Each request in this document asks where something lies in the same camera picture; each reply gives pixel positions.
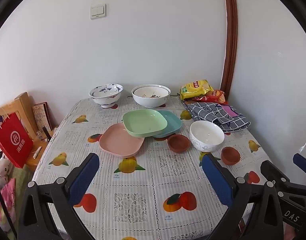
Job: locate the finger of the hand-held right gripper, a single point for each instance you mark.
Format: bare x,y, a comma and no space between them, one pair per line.
302,163
272,171

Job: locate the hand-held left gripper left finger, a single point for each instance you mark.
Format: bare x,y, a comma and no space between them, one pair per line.
84,177

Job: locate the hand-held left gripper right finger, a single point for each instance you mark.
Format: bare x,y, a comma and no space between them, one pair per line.
217,180

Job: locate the small brown bowl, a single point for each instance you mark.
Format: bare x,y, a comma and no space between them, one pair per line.
230,156
179,143

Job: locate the pink square plate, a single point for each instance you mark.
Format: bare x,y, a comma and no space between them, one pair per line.
118,142

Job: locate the white bowl with line pattern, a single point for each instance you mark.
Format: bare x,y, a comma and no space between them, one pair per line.
205,132

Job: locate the teal square plate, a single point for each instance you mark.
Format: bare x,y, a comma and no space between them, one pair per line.
172,123

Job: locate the green square plate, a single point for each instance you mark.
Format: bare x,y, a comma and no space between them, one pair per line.
143,122

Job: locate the wooden side table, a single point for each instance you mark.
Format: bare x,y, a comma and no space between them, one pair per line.
39,161

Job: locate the small white tube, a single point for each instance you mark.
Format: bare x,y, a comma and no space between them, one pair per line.
36,152

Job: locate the small black stick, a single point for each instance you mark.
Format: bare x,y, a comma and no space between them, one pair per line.
46,133

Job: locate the fruit print tablecloth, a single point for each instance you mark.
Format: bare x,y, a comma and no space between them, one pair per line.
143,180

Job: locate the grey checked folded cloth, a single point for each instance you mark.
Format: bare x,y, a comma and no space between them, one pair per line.
207,112

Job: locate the patterned book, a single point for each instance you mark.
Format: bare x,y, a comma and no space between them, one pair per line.
40,117

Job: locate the red paper shopping bag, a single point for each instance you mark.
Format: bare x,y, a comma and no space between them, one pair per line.
14,142

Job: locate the pink printed cloth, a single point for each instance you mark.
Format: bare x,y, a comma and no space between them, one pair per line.
7,200

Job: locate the blue and white patterned bowl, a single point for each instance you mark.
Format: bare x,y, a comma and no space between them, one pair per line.
105,97

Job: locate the white spotted plush toy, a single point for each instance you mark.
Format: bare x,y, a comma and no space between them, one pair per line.
2,170

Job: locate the red chip bag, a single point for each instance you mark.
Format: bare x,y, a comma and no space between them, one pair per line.
215,95

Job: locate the yellow chip bag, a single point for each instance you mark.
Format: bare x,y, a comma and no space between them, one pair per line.
195,88

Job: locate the large white bowl grey scrolls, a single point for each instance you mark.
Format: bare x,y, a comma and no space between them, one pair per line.
150,103

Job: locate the white bowl with printed inside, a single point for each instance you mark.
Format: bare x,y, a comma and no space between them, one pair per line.
148,92

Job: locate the brown wooden door frame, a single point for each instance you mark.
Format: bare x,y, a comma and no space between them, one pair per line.
230,30

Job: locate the white wall light switch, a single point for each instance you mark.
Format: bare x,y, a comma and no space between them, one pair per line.
98,11

